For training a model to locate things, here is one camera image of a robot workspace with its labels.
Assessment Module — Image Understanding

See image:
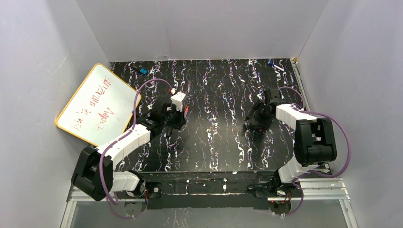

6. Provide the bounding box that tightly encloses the orange black marker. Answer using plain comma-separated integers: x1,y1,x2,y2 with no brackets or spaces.
165,126,173,137

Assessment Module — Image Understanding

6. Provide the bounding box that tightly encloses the blue capped white marker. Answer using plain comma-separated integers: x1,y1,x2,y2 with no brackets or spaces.
269,62,284,72

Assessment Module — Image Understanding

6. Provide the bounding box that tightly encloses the yellow framed whiteboard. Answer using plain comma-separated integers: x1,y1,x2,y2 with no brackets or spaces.
56,64,141,146

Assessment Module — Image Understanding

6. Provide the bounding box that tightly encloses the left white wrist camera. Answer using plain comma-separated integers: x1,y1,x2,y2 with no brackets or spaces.
171,92,186,112

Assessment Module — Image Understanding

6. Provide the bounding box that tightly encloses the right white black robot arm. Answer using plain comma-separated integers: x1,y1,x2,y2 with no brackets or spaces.
245,88,337,194

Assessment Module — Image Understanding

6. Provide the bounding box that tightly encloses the blue black marker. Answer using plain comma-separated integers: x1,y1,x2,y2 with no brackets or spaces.
132,66,148,75

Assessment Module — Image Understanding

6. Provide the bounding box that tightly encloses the purple cable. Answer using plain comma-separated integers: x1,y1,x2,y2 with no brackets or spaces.
99,78,174,220
278,86,351,218

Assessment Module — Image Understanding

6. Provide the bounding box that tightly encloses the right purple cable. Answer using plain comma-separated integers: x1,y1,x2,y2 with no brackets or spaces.
278,86,351,218

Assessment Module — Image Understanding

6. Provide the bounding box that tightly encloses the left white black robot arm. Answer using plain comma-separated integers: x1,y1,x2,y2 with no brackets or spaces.
71,103,189,201

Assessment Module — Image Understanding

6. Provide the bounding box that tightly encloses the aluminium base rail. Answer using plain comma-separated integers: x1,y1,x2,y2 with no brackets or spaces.
67,178,350,202

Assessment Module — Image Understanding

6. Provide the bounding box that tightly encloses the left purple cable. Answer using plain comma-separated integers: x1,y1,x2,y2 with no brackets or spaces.
99,78,174,220

